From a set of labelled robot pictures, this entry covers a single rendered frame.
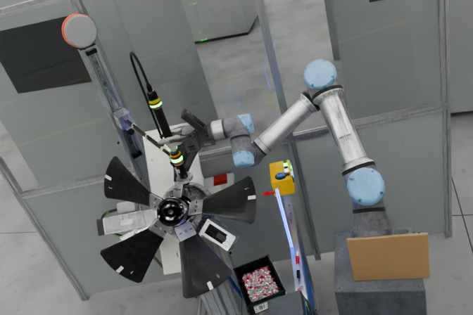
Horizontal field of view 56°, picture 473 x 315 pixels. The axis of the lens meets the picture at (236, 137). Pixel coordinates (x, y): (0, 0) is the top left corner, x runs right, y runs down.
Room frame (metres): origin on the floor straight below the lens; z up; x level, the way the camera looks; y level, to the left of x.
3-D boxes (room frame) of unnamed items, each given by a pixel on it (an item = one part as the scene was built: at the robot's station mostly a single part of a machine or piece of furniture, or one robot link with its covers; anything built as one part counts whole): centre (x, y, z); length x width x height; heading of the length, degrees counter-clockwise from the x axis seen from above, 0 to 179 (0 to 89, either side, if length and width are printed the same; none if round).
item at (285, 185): (1.77, -0.16, 1.02); 0.16 x 0.10 x 0.11; 171
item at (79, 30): (2.18, 0.56, 1.88); 0.17 x 0.15 x 0.16; 81
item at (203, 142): (1.52, 0.14, 1.51); 0.12 x 0.08 x 0.09; 81
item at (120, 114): (2.10, 0.52, 1.42); 0.10 x 0.07 x 0.08; 26
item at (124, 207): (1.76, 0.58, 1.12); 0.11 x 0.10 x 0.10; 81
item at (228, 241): (1.56, 0.19, 0.98); 0.20 x 0.16 x 0.20; 171
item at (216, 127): (1.51, 0.06, 1.52); 0.08 x 0.05 x 0.08; 171
